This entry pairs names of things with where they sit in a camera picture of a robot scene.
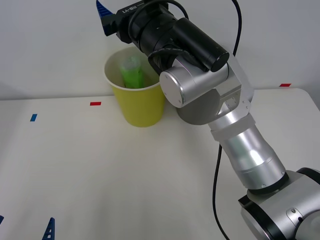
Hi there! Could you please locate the grey plastic bin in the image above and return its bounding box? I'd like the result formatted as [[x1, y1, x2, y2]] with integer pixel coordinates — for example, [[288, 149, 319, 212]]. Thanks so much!
[[174, 88, 221, 126]]

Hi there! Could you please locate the green label plastic bottle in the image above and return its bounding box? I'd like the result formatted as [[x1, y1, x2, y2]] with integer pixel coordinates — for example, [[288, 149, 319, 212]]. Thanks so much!
[[119, 55, 145, 90]]

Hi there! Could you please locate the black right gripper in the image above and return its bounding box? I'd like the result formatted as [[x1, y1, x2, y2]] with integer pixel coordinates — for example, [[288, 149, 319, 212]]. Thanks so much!
[[95, 0, 148, 43]]

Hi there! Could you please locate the yellow-green plastic bin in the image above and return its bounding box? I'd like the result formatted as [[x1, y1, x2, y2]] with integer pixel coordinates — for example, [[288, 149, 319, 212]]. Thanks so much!
[[103, 46, 166, 128]]

